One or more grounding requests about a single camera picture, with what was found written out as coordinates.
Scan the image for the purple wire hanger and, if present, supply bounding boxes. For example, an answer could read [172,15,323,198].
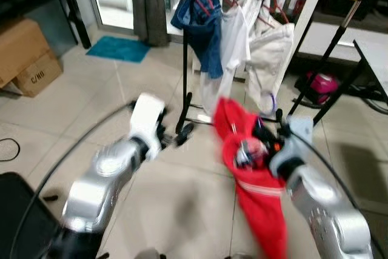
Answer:
[259,89,279,117]

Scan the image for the red white-striped garment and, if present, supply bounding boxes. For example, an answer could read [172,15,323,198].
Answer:
[212,96,289,259]

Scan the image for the magenta round appliance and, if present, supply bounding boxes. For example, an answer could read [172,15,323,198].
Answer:
[295,70,340,105]

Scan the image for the teal rug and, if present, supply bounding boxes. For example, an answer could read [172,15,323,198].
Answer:
[85,35,152,64]

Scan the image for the beige trousers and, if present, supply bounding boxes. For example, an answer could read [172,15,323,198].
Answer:
[241,0,296,114]

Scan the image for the blue denim jeans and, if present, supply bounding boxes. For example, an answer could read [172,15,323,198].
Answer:
[171,0,224,81]

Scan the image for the white shirt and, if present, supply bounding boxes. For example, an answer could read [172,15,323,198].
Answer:
[199,1,252,117]

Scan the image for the grey curtain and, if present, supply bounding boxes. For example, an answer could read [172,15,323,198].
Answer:
[129,0,172,47]

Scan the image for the grey right robot foot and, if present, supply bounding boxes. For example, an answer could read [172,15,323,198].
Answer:
[230,250,255,259]

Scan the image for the grey robot foot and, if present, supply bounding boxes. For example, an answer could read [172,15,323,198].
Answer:
[133,247,164,259]
[230,250,255,259]

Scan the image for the grey left robot foot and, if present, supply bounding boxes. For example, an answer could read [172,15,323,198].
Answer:
[133,247,164,259]

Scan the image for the small printed cardboard box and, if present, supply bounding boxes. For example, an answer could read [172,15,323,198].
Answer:
[12,50,63,98]

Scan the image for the white table with black legs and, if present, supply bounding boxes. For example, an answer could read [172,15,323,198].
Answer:
[353,39,388,99]

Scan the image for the large plain cardboard box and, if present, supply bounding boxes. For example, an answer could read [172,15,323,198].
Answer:
[0,18,52,90]

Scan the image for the black chair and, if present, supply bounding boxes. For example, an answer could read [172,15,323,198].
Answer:
[0,171,61,259]

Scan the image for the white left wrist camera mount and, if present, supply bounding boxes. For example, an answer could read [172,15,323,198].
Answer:
[129,92,167,163]

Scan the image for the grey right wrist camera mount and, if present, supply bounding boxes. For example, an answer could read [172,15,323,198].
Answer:
[280,115,315,163]

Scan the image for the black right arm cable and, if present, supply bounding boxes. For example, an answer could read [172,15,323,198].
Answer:
[291,129,388,259]

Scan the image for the black floor cable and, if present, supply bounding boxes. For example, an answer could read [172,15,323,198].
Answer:
[0,138,22,163]

